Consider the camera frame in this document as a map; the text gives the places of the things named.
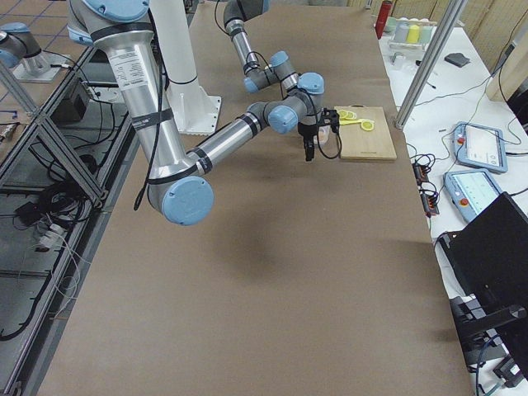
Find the clear plastic egg box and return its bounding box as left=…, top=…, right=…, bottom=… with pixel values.
left=313, top=125, right=331, bottom=146

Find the blue teach pendant far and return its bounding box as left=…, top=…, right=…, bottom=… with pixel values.
left=453, top=122, right=508, bottom=173

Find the aluminium frame post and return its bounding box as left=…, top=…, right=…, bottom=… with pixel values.
left=394, top=0, right=468, bottom=130

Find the yellow cup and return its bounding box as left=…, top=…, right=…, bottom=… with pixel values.
left=406, top=24, right=420, bottom=44

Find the lemon slice single front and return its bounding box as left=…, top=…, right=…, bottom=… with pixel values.
left=360, top=120, right=375, bottom=131

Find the blue teach pendant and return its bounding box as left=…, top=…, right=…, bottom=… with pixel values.
left=444, top=168, right=502, bottom=223
left=453, top=122, right=508, bottom=173

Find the black monitor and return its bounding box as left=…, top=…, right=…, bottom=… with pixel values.
left=441, top=192, right=527, bottom=351

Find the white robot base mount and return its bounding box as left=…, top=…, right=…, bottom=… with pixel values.
left=149, top=0, right=221, bottom=135

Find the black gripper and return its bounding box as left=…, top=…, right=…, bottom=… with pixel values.
left=297, top=123, right=318, bottom=162

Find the bamboo cutting board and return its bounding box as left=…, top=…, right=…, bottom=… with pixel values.
left=335, top=106, right=397, bottom=161

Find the red fire extinguisher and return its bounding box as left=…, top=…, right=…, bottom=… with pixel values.
left=375, top=0, right=393, bottom=40

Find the blue teach pendant near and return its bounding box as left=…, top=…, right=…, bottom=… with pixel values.
left=444, top=168, right=502, bottom=223

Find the yellow plastic knife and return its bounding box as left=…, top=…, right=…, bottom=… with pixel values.
left=339, top=119, right=363, bottom=125

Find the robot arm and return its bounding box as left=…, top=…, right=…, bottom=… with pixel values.
left=222, top=1, right=299, bottom=93
left=68, top=1, right=324, bottom=225

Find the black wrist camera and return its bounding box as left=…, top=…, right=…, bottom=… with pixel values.
left=321, top=108, right=340, bottom=134

